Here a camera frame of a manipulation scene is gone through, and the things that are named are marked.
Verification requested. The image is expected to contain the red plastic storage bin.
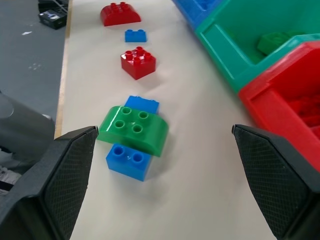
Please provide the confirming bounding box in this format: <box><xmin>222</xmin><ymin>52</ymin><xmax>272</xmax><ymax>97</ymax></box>
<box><xmin>238</xmin><ymin>41</ymin><xmax>320</xmax><ymax>173</ymax></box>

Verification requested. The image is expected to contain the red square building brick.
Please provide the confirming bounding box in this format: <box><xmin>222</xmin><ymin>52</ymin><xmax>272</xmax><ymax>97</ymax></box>
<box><xmin>120</xmin><ymin>46</ymin><xmax>157</xmax><ymax>81</ymax></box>

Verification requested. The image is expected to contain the green brick in bin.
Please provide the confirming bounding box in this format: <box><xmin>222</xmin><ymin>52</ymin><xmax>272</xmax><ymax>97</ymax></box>
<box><xmin>257</xmin><ymin>31</ymin><xmax>305</xmax><ymax>55</ymax></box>

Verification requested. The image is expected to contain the red curved building brick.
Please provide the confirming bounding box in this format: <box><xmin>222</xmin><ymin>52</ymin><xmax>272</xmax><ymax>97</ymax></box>
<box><xmin>100</xmin><ymin>1</ymin><xmax>142</xmax><ymax>27</ymax></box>

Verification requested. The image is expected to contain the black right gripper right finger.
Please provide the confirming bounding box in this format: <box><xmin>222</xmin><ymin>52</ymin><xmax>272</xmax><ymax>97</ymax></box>
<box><xmin>231</xmin><ymin>124</ymin><xmax>320</xmax><ymax>240</ymax></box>

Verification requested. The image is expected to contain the green plastic storage bin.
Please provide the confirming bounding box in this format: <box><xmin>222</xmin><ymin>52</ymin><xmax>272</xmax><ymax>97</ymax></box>
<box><xmin>195</xmin><ymin>0</ymin><xmax>320</xmax><ymax>94</ymax></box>

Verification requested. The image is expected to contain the blue plastic storage bin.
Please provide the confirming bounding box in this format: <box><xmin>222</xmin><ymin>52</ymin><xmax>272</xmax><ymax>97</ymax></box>
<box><xmin>172</xmin><ymin>0</ymin><xmax>232</xmax><ymax>31</ymax></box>

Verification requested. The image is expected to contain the green curved building brick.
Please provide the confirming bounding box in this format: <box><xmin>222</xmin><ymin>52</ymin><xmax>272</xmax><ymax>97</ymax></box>
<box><xmin>96</xmin><ymin>105</ymin><xmax>170</xmax><ymax>158</ymax></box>

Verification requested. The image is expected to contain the small blue building brick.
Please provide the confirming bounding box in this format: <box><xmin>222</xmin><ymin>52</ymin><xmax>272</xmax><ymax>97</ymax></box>
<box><xmin>124</xmin><ymin>29</ymin><xmax>148</xmax><ymax>43</ymax></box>

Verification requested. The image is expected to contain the black box on floor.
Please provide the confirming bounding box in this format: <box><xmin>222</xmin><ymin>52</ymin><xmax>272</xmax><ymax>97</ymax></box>
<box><xmin>37</xmin><ymin>8</ymin><xmax>68</xmax><ymax>31</ymax></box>

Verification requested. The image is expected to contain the long blue building brick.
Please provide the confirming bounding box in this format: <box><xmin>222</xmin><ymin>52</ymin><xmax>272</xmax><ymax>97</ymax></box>
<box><xmin>105</xmin><ymin>95</ymin><xmax>160</xmax><ymax>182</ymax></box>

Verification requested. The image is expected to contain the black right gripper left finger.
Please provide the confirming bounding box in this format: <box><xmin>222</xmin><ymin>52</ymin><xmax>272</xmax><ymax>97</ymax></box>
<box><xmin>0</xmin><ymin>125</ymin><xmax>99</xmax><ymax>240</ymax></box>

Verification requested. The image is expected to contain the grey robot body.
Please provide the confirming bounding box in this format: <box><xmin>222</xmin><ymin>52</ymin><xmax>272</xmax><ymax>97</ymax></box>
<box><xmin>0</xmin><ymin>90</ymin><xmax>56</xmax><ymax>171</ymax></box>

